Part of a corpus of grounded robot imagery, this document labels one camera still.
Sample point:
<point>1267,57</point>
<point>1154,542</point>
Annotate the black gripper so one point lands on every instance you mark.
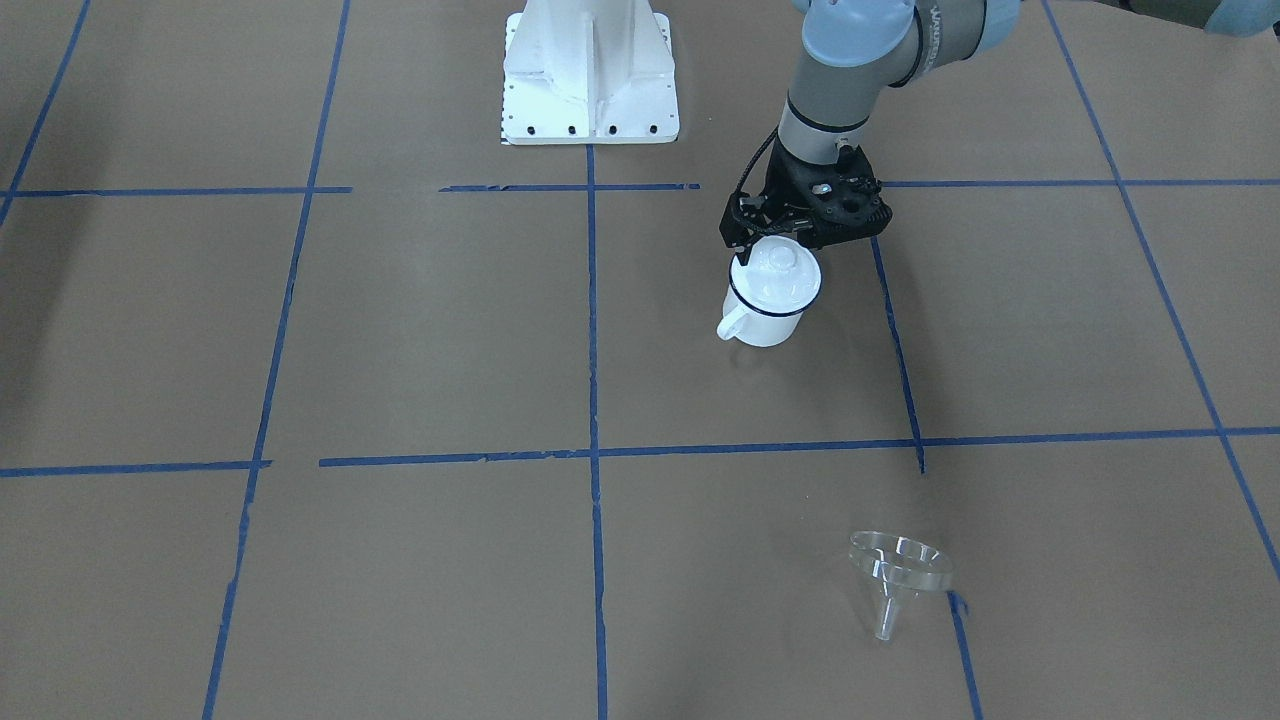
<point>741,221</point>

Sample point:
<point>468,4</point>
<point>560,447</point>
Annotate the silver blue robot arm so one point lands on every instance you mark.
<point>854,50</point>

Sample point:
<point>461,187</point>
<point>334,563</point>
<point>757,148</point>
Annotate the white enamel mug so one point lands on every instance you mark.
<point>738,322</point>

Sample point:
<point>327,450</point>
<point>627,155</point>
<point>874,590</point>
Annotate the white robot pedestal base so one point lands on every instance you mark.
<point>588,72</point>

